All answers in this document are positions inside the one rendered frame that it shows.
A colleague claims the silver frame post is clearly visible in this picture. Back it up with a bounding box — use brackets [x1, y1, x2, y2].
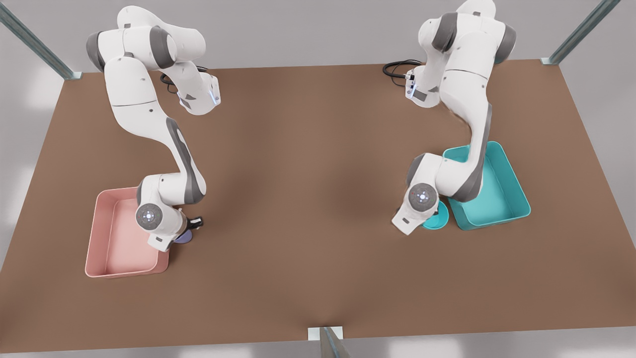
[541, 0, 622, 66]
[308, 326, 351, 358]
[0, 4, 82, 81]

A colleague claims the black cable loop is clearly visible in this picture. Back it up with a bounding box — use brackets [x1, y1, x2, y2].
[160, 66, 208, 94]
[383, 60, 423, 79]

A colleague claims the teal bowl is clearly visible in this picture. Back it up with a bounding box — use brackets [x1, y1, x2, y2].
[422, 200, 450, 231]

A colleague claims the teal plastic box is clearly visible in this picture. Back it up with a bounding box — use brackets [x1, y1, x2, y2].
[443, 141, 531, 231]

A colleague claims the pink plastic box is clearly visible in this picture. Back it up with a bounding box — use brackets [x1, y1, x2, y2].
[84, 187, 169, 278]

